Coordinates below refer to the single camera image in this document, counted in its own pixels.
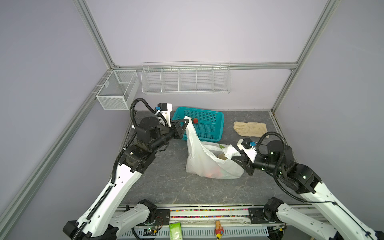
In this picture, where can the white wire wall shelf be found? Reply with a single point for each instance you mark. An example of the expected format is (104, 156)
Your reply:
(197, 77)

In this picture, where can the yellow work glove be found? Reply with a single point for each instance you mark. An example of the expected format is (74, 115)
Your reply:
(250, 129)

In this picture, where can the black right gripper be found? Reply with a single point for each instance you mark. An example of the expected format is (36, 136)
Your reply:
(245, 165)

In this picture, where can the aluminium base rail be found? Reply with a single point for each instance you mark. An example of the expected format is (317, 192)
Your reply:
(192, 214)

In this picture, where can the white wire mesh box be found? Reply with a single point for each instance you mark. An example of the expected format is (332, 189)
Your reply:
(119, 89)

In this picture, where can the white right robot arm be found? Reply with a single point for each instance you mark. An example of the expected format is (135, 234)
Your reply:
(272, 155)

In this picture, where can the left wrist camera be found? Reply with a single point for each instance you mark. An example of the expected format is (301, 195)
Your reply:
(163, 112)

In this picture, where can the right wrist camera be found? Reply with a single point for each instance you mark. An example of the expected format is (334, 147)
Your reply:
(249, 147)

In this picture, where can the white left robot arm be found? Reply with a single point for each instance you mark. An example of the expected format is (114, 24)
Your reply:
(152, 133)

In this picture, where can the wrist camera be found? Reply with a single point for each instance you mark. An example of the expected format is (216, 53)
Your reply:
(163, 112)
(249, 147)

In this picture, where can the green packet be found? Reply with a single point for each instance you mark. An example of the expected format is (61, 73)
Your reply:
(175, 231)

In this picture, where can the teal plastic basket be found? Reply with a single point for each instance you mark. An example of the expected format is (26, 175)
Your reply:
(210, 125)

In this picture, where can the white plastic bag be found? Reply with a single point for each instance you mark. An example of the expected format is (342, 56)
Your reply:
(211, 160)

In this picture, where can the small orange toy figure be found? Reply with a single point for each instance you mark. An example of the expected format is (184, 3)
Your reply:
(219, 230)

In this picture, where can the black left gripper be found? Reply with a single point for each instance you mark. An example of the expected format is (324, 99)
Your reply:
(179, 130)

